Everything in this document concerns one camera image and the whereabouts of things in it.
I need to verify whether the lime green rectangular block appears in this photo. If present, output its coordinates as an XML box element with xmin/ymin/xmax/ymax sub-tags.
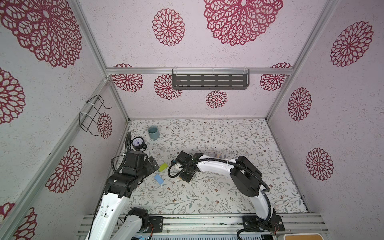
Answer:
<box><xmin>159</xmin><ymin>163</ymin><xmax>168</xmax><ymax>172</ymax></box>

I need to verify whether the light blue rectangular block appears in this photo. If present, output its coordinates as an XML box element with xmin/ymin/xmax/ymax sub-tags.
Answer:
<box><xmin>154</xmin><ymin>175</ymin><xmax>164</xmax><ymax>186</ymax></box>

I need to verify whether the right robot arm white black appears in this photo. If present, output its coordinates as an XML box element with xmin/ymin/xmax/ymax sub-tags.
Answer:
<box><xmin>168</xmin><ymin>152</ymin><xmax>273</xmax><ymax>221</ymax></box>

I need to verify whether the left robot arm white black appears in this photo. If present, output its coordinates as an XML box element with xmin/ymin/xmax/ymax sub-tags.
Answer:
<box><xmin>86</xmin><ymin>154</ymin><xmax>159</xmax><ymax>240</ymax></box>

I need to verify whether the black alarm clock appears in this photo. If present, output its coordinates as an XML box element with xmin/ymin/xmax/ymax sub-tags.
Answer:
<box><xmin>132</xmin><ymin>137</ymin><xmax>147</xmax><ymax>152</ymax></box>

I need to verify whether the teal ceramic cup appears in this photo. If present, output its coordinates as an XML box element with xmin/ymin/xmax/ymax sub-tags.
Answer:
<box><xmin>148</xmin><ymin>126</ymin><xmax>160</xmax><ymax>140</ymax></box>

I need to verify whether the orange white box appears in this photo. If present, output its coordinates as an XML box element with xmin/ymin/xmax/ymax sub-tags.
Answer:
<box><xmin>278</xmin><ymin>233</ymin><xmax>324</xmax><ymax>240</ymax></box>

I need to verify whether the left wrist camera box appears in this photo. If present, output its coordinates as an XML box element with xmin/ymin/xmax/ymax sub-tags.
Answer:
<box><xmin>122</xmin><ymin>151</ymin><xmax>148</xmax><ymax>176</ymax></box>

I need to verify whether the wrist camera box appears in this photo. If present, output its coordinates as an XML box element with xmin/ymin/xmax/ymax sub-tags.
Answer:
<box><xmin>175</xmin><ymin>151</ymin><xmax>193</xmax><ymax>168</ymax></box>
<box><xmin>122</xmin><ymin>151</ymin><xmax>148</xmax><ymax>176</ymax></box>

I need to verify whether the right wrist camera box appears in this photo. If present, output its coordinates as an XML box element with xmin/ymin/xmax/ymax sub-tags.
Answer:
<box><xmin>175</xmin><ymin>151</ymin><xmax>193</xmax><ymax>168</ymax></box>

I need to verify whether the aluminium front rail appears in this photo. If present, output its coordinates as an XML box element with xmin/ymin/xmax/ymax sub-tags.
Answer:
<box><xmin>75</xmin><ymin>213</ymin><xmax>328</xmax><ymax>240</ymax></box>

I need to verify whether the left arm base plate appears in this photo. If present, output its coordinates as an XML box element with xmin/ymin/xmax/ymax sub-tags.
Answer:
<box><xmin>141</xmin><ymin>216</ymin><xmax>164</xmax><ymax>234</ymax></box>

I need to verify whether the black wire wall rack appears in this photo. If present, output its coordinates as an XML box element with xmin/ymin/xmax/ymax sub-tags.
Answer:
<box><xmin>78</xmin><ymin>95</ymin><xmax>111</xmax><ymax>137</ymax></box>

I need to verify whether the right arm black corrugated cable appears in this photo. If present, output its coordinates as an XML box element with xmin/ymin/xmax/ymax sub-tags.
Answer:
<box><xmin>167</xmin><ymin>157</ymin><xmax>272</xmax><ymax>240</ymax></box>

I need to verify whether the dark grey wall shelf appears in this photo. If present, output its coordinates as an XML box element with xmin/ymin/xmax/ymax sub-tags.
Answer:
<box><xmin>171</xmin><ymin>69</ymin><xmax>250</xmax><ymax>90</ymax></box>

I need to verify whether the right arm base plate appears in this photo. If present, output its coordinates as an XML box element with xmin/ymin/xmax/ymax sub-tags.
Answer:
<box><xmin>242</xmin><ymin>215</ymin><xmax>286</xmax><ymax>233</ymax></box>

